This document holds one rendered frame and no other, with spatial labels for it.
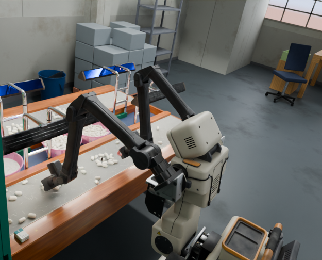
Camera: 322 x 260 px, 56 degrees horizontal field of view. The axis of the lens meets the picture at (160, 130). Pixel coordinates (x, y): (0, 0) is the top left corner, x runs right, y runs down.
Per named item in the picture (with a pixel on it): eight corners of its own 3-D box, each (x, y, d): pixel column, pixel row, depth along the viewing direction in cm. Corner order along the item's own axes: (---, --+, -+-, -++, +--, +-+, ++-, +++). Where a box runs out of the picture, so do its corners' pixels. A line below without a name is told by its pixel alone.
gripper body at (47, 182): (39, 180, 157) (46, 178, 152) (56, 173, 164) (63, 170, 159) (45, 192, 157) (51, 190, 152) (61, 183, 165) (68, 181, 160)
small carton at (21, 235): (29, 238, 132) (29, 234, 132) (21, 242, 130) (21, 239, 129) (21, 230, 135) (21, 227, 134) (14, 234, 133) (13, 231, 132)
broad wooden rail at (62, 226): (205, 148, 268) (210, 130, 260) (9, 288, 130) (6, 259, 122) (193, 143, 274) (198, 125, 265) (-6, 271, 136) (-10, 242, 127)
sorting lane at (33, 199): (197, 129, 267) (198, 127, 266) (-9, 249, 129) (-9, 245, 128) (170, 116, 281) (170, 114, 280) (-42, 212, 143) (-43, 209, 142)
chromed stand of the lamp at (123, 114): (126, 116, 276) (133, 69, 256) (112, 122, 261) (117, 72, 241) (112, 109, 285) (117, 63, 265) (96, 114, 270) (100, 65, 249)
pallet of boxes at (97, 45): (117, 82, 547) (124, 20, 498) (149, 95, 518) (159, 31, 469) (72, 95, 463) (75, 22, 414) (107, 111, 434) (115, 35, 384)
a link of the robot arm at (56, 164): (64, 182, 145) (77, 175, 152) (54, 161, 144) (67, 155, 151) (50, 187, 152) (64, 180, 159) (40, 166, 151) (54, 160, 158)
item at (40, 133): (102, 120, 182) (103, 110, 179) (1, 157, 135) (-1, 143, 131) (93, 115, 186) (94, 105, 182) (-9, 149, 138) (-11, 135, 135)
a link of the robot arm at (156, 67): (146, 59, 152) (155, 58, 160) (130, 76, 159) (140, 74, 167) (201, 128, 148) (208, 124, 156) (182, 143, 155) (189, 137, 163)
